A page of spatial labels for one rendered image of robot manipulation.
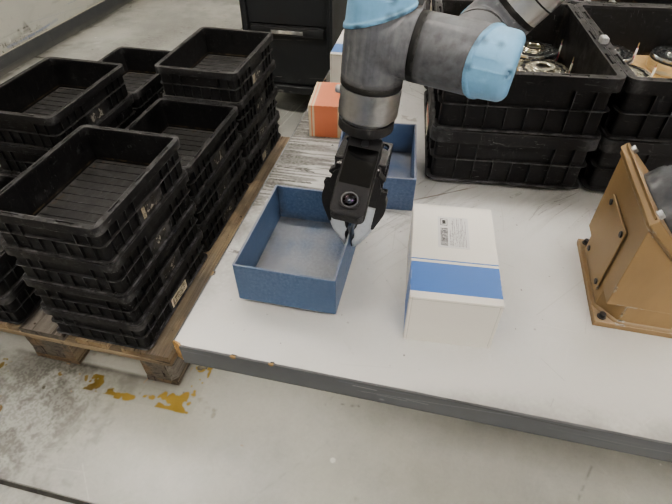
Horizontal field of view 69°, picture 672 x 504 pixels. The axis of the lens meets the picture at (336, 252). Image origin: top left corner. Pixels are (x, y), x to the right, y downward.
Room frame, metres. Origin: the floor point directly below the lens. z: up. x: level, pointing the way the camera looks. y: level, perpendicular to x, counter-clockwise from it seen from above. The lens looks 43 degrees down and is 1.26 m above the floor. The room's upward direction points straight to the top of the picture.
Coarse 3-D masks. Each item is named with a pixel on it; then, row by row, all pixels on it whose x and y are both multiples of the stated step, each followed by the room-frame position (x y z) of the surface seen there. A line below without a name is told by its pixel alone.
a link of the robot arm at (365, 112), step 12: (348, 96) 0.54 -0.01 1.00; (360, 96) 0.53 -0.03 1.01; (396, 96) 0.54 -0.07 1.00; (348, 108) 0.54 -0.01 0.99; (360, 108) 0.53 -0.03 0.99; (372, 108) 0.53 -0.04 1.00; (384, 108) 0.53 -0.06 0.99; (396, 108) 0.55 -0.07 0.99; (348, 120) 0.54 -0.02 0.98; (360, 120) 0.53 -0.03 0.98; (372, 120) 0.53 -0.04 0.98; (384, 120) 0.53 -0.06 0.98
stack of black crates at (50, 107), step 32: (64, 64) 1.69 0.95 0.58; (96, 64) 1.66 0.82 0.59; (0, 96) 1.45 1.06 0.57; (32, 96) 1.56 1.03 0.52; (64, 96) 1.62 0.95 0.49; (96, 96) 1.48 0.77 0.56; (128, 96) 1.62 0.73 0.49; (0, 128) 1.31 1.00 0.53; (32, 128) 1.29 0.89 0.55; (64, 128) 1.31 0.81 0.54; (0, 160) 1.33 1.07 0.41; (32, 160) 1.30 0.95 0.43
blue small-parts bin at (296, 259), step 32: (288, 192) 0.67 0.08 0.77; (320, 192) 0.66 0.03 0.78; (256, 224) 0.57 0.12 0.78; (288, 224) 0.65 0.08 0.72; (320, 224) 0.65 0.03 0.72; (352, 224) 0.57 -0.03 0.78; (256, 256) 0.56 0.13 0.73; (288, 256) 0.57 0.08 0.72; (320, 256) 0.57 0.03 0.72; (352, 256) 0.57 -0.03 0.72; (256, 288) 0.48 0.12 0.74; (288, 288) 0.47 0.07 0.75; (320, 288) 0.46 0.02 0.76
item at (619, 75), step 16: (448, 0) 1.17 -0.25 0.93; (464, 0) 1.17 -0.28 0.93; (576, 16) 1.06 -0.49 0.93; (592, 32) 0.97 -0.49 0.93; (608, 64) 0.82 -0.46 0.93; (512, 80) 0.78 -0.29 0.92; (528, 80) 0.78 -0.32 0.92; (544, 80) 0.77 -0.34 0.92; (560, 80) 0.77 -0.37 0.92; (576, 80) 0.77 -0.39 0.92; (592, 80) 0.76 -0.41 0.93; (608, 80) 0.76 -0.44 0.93; (624, 80) 0.76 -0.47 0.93
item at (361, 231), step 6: (372, 210) 0.54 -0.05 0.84; (366, 216) 0.54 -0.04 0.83; (372, 216) 0.54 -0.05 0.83; (366, 222) 0.54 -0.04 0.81; (354, 228) 0.54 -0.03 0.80; (360, 228) 0.54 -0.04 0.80; (366, 228) 0.54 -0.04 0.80; (354, 234) 0.54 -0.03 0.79; (360, 234) 0.54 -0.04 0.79; (366, 234) 0.54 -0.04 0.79; (354, 240) 0.54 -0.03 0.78; (360, 240) 0.54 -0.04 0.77; (354, 246) 0.55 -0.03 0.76
